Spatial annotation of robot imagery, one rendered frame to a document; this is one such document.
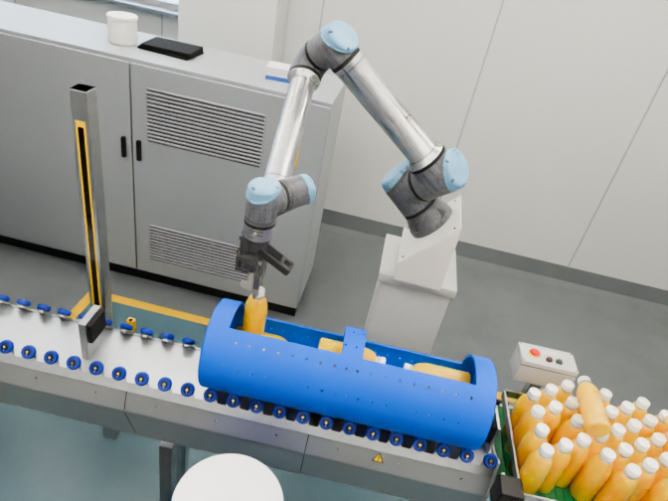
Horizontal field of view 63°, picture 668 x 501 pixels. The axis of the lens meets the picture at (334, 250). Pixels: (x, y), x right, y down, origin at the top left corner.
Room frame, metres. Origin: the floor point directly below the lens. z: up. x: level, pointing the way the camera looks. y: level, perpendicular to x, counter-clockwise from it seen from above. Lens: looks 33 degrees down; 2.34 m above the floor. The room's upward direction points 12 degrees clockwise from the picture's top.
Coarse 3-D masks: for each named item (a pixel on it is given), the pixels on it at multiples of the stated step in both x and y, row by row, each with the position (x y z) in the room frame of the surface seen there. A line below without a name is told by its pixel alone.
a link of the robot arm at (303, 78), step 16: (304, 48) 1.87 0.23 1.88; (304, 64) 1.85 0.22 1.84; (288, 80) 1.86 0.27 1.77; (304, 80) 1.81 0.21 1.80; (320, 80) 1.87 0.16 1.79; (288, 96) 1.76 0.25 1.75; (304, 96) 1.76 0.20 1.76; (288, 112) 1.70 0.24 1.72; (304, 112) 1.73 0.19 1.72; (288, 128) 1.64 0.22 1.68; (272, 144) 1.61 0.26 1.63; (288, 144) 1.60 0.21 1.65; (272, 160) 1.54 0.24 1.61; (288, 160) 1.56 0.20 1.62; (272, 176) 1.49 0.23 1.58; (288, 176) 1.52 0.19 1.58
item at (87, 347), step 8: (88, 312) 1.27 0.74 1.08; (96, 312) 1.28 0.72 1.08; (88, 320) 1.23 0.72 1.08; (96, 320) 1.25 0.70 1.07; (104, 320) 1.29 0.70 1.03; (80, 328) 1.21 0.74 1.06; (88, 328) 1.21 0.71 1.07; (96, 328) 1.24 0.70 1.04; (80, 336) 1.21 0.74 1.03; (88, 336) 1.21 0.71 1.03; (96, 336) 1.24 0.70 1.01; (88, 344) 1.22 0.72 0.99; (96, 344) 1.26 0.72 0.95; (88, 352) 1.21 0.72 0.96
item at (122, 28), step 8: (112, 16) 2.92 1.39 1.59; (120, 16) 2.95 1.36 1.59; (128, 16) 2.98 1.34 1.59; (136, 16) 3.02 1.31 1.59; (112, 24) 2.92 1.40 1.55; (120, 24) 2.92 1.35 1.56; (128, 24) 2.94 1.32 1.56; (136, 24) 3.00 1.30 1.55; (112, 32) 2.92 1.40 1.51; (120, 32) 2.92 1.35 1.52; (128, 32) 2.94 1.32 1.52; (136, 32) 3.00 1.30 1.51; (112, 40) 2.92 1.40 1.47; (120, 40) 2.92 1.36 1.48; (128, 40) 2.94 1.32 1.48; (136, 40) 2.99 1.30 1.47
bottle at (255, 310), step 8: (264, 296) 1.31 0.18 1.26; (248, 304) 1.28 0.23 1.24; (256, 304) 1.27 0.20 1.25; (264, 304) 1.29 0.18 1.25; (248, 312) 1.27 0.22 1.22; (256, 312) 1.27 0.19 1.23; (264, 312) 1.28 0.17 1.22; (248, 320) 1.27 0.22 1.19; (256, 320) 1.27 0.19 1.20; (264, 320) 1.29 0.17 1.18; (248, 328) 1.27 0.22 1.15; (256, 328) 1.27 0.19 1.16
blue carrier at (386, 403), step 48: (240, 336) 1.16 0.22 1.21; (288, 336) 1.37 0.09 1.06; (336, 336) 1.36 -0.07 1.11; (240, 384) 1.10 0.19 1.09; (288, 384) 1.10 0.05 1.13; (336, 384) 1.10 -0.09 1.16; (384, 384) 1.12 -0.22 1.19; (432, 384) 1.14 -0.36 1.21; (480, 384) 1.16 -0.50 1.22; (432, 432) 1.08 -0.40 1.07; (480, 432) 1.07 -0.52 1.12
